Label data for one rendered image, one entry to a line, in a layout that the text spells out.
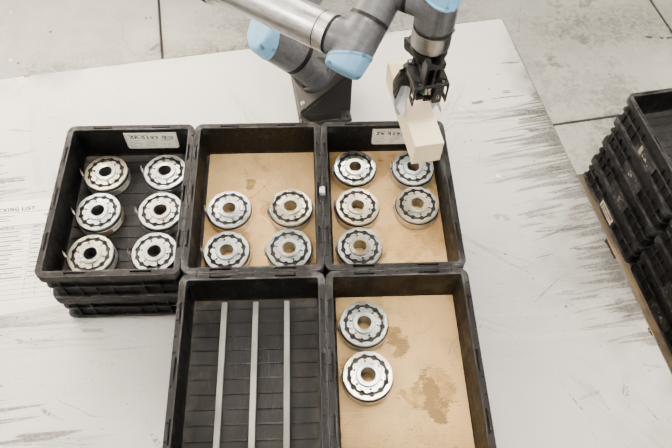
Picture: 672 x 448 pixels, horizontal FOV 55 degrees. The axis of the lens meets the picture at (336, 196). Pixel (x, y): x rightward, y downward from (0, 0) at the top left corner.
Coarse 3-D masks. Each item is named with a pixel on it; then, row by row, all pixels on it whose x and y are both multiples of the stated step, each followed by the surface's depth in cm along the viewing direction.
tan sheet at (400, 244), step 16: (384, 160) 164; (384, 176) 161; (336, 192) 158; (384, 192) 159; (432, 192) 159; (384, 208) 156; (336, 224) 153; (384, 224) 154; (400, 224) 154; (432, 224) 154; (336, 240) 151; (384, 240) 151; (400, 240) 151; (416, 240) 151; (432, 240) 152; (336, 256) 149; (384, 256) 149; (400, 256) 149; (416, 256) 149; (432, 256) 149
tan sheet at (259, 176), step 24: (216, 168) 161; (240, 168) 162; (264, 168) 162; (288, 168) 162; (312, 168) 162; (216, 192) 157; (240, 192) 158; (264, 192) 158; (312, 192) 158; (264, 216) 154; (264, 240) 151; (312, 240) 151; (264, 264) 147; (312, 264) 147
